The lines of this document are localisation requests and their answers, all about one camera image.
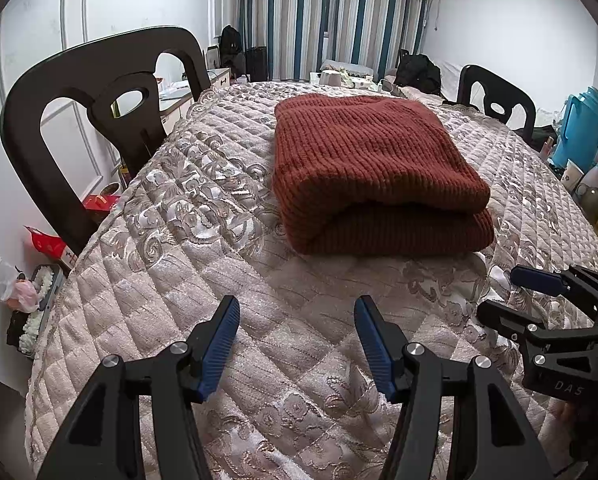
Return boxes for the rust red knit sweater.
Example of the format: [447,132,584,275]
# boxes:
[273,93,494,258]

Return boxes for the white low cabinet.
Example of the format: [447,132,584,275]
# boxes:
[159,68,231,134]

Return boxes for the white plastic bag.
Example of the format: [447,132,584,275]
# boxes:
[0,259,39,313]

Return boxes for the black speaker box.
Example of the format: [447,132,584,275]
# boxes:
[245,47,269,82]

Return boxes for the black chair left side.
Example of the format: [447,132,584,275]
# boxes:
[0,26,210,254]

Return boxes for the quilted beige floral table cover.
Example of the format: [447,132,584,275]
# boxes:
[25,82,598,479]

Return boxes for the black backpack left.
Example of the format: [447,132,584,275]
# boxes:
[219,25,246,80]

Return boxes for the blue thermos jug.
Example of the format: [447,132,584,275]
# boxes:
[552,87,598,172]

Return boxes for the person right hand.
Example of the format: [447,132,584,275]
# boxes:
[554,401,598,469]

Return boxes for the white paper cup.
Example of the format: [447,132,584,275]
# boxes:
[560,159,584,194]

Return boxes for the black chair far side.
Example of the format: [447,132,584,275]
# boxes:
[457,65,536,144]

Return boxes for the glass teapot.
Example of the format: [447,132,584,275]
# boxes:
[574,183,598,226]

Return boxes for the striped blue white curtains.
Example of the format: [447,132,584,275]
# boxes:
[232,0,428,81]

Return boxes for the black bag on sofa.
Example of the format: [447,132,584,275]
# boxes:
[395,51,441,96]

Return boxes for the red packet on floor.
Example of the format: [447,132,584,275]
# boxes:
[26,226,67,260]

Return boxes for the black chair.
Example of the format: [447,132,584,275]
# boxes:
[457,65,536,144]
[0,26,210,254]

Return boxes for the pink bucket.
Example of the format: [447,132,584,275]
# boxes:
[319,70,343,88]

